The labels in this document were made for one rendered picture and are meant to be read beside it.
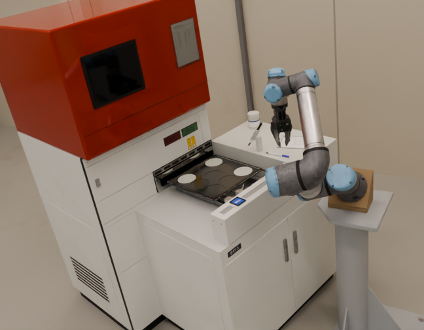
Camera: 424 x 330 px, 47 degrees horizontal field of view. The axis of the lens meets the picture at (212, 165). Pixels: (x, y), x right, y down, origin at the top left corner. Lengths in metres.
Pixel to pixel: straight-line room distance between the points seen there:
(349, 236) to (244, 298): 0.59
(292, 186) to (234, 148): 1.00
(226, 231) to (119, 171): 0.66
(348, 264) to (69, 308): 1.85
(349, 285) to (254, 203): 0.70
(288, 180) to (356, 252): 0.83
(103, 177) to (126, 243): 0.42
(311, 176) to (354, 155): 2.57
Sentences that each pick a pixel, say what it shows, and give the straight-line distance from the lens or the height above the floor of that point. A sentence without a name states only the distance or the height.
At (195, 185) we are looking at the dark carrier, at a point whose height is 0.90.
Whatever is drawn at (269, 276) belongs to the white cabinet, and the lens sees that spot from 2.55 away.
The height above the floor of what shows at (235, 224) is 0.90.
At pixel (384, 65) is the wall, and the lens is 3.94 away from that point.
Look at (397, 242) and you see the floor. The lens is 3.54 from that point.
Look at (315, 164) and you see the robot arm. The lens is 1.76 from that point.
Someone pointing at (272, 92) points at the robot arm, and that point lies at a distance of 1.95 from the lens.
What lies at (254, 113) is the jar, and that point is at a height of 1.06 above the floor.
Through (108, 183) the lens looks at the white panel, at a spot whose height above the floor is 1.04.
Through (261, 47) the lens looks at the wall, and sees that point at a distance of 4.24.
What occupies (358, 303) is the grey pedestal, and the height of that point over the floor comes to 0.25.
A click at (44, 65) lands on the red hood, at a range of 2.28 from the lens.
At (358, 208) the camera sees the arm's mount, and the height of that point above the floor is 0.84.
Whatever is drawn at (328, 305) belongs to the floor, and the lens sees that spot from 3.06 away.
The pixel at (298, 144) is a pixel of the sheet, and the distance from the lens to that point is 2.67.
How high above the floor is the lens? 2.14
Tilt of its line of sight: 27 degrees down
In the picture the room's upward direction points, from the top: 9 degrees counter-clockwise
